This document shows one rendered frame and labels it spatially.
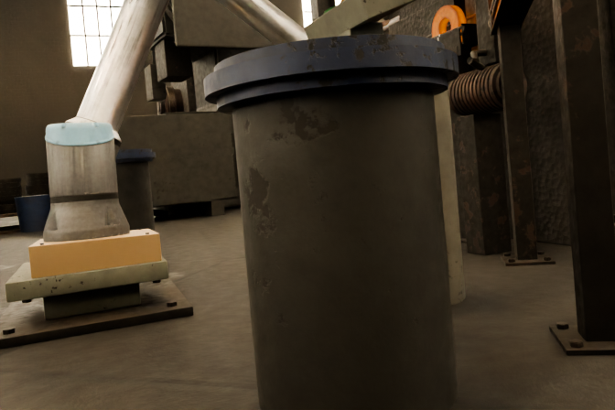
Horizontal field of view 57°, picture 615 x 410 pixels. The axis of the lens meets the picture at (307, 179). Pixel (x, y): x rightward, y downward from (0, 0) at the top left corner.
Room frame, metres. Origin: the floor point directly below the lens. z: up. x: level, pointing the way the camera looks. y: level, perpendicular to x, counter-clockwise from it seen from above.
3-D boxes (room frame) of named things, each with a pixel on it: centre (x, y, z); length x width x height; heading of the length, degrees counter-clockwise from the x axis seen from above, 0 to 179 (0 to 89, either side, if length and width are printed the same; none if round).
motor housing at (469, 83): (1.62, -0.53, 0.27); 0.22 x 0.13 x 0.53; 23
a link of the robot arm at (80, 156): (1.34, 0.53, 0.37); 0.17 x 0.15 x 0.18; 23
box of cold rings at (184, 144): (4.25, 1.16, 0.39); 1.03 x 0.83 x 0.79; 117
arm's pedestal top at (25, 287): (1.33, 0.53, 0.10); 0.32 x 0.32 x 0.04; 21
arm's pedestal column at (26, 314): (1.33, 0.53, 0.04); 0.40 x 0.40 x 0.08; 21
